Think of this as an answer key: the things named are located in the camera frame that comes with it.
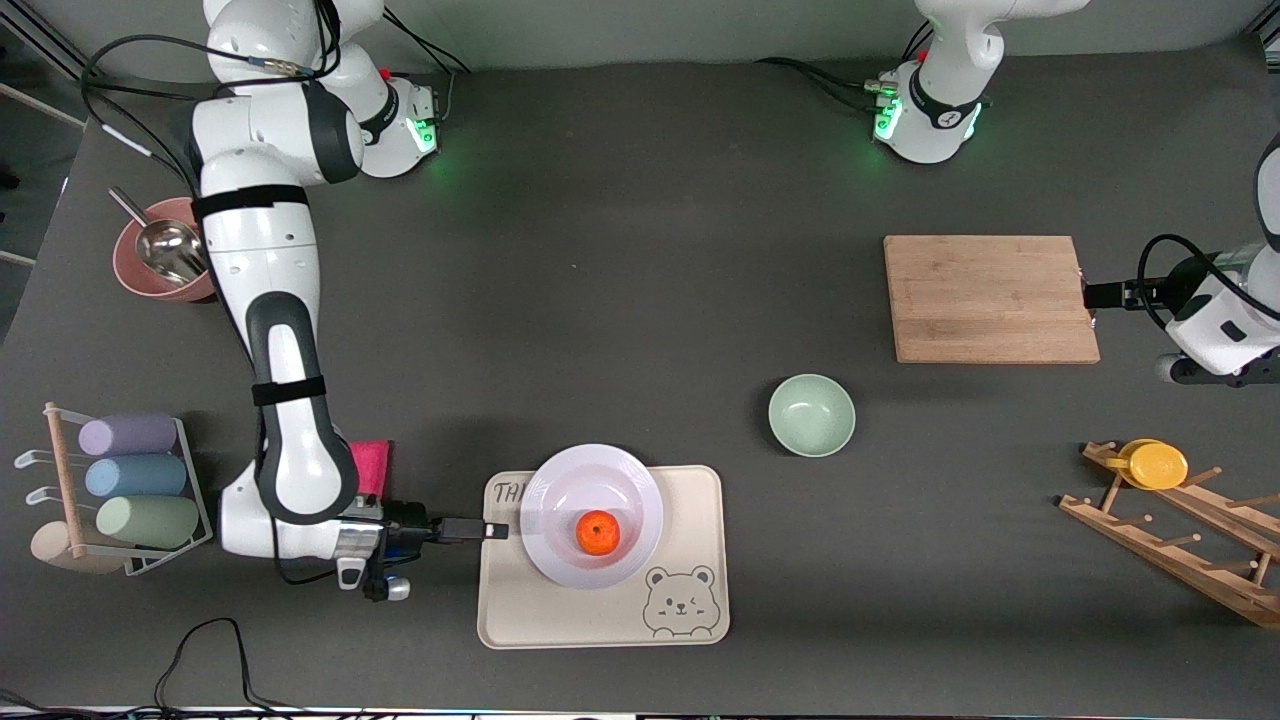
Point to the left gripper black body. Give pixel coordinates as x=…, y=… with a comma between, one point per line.
x=1150, y=293

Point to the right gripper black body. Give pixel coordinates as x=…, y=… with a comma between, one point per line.
x=408, y=520

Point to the white round plate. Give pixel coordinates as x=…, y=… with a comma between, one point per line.
x=570, y=480

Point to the orange fruit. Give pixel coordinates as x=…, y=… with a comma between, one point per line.
x=598, y=532

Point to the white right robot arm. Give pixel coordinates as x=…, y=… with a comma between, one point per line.
x=270, y=300

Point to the pink folded cloth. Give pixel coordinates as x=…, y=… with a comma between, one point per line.
x=372, y=468

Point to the wooden cutting board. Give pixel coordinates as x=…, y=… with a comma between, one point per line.
x=985, y=300

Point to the cream bear print tray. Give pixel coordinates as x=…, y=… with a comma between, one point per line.
x=590, y=615

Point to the yellow cup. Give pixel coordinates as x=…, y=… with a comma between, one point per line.
x=1157, y=466

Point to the green cup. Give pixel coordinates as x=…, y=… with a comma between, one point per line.
x=148, y=521

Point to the wooden peg drying rack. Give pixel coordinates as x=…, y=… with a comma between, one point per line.
x=1180, y=565

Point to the blue cup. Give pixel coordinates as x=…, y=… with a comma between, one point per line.
x=135, y=476

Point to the purple cup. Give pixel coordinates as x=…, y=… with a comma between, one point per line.
x=128, y=434

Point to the pale green bowl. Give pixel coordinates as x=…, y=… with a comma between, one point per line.
x=811, y=415

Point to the beige cup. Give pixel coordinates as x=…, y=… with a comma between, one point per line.
x=50, y=548

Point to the metal scoop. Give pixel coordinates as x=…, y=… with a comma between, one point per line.
x=170, y=250

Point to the pink bowl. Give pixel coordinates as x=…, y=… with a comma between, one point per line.
x=135, y=270

